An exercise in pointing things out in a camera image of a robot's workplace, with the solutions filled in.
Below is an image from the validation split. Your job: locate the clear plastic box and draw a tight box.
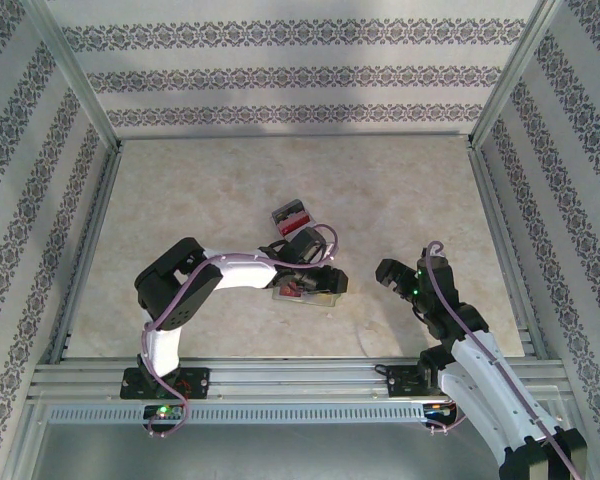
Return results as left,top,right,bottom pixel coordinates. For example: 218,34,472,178
271,279,342,309

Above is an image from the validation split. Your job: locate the clear acrylic card box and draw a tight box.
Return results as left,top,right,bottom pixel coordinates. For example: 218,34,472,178
270,198,321,239

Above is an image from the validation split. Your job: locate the grey sheet metal tray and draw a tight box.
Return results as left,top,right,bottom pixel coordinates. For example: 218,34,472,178
9,399,594,480

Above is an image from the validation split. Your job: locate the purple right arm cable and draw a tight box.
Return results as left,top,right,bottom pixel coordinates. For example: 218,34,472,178
426,241,584,480

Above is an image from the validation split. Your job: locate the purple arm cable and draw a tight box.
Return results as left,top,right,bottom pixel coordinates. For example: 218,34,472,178
139,223,342,440
426,241,584,480

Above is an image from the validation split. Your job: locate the aluminium frame side rail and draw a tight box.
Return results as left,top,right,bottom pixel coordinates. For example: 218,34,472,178
49,139,126,364
467,137,549,361

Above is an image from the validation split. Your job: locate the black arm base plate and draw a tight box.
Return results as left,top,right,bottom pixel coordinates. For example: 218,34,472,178
387,363,451,399
119,367,212,400

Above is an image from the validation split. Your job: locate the wide aluminium frame rail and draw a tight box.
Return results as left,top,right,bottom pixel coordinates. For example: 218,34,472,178
27,357,569,404

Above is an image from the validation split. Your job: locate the grey slotted cable duct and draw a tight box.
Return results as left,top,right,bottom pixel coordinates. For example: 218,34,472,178
47,403,429,426

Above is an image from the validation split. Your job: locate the thin aluminium frame rail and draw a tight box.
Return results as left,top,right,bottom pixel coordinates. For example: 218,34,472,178
117,130,474,142

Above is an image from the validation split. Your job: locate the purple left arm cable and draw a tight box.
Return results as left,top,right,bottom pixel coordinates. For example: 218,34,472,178
139,223,342,440

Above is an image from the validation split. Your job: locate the aluminium frame post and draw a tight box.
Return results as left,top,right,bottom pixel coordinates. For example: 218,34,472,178
469,0,566,149
19,0,124,149

